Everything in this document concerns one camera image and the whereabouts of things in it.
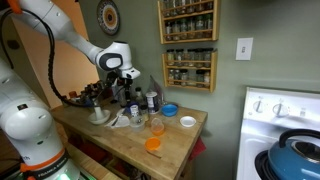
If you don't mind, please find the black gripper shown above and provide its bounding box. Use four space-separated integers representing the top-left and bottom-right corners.
105 70 134 103

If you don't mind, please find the clear bottle with black pump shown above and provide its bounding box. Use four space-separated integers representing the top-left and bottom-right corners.
116 88 130 108

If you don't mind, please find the white light switch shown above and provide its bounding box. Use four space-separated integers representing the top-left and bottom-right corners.
235 37 254 62

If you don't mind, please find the clear plastic container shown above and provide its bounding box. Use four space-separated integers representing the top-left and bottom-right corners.
129 114 146 132

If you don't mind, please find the blue kettle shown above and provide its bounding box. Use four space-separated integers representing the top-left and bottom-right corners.
267 128 320 180

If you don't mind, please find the wooden spice rack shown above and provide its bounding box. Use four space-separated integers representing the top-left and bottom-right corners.
157 0 219 45
161 48 218 94

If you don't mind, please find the dark labelled canister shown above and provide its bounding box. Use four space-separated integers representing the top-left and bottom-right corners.
145 91 160 115

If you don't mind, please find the glass spice jar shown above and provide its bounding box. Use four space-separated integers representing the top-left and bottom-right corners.
203 47 214 69
184 49 195 68
194 48 205 68
175 48 185 67
166 49 175 67

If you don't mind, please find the white ceramic bowl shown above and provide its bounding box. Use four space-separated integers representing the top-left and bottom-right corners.
87 109 112 126

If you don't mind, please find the decorative round wall plate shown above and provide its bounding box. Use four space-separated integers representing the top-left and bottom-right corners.
96 0 121 36

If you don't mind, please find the white bottle with steel top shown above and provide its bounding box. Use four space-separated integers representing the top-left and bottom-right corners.
93 99 105 121

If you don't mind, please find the white electric stove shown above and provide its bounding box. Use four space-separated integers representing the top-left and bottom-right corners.
235 86 320 180

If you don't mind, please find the black handled utensil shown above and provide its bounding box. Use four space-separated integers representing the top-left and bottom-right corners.
111 108 127 128

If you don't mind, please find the clear cup with orange base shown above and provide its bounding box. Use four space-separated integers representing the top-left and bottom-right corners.
150 117 166 137

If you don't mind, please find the small jar with dark lid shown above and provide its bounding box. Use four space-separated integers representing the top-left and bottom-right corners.
139 104 150 122

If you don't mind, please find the red cloth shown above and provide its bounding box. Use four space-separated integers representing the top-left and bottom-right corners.
189 136 207 161

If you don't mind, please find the light blue bowl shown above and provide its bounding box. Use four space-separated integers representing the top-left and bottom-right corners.
161 103 179 118

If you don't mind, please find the small bottle with dark cap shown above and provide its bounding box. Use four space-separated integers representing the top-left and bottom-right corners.
134 86 145 106

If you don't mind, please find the white paper napkin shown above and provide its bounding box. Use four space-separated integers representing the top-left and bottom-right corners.
105 114 131 130

